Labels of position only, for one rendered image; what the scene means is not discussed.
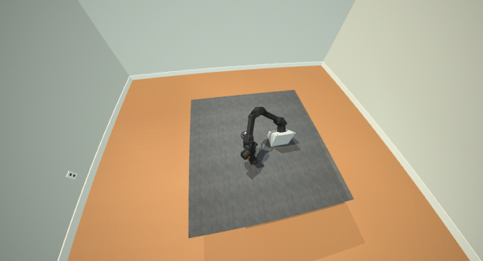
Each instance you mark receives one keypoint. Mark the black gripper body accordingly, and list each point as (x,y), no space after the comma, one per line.
(253,159)

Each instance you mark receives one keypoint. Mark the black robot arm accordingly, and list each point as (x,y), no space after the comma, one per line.
(249,139)

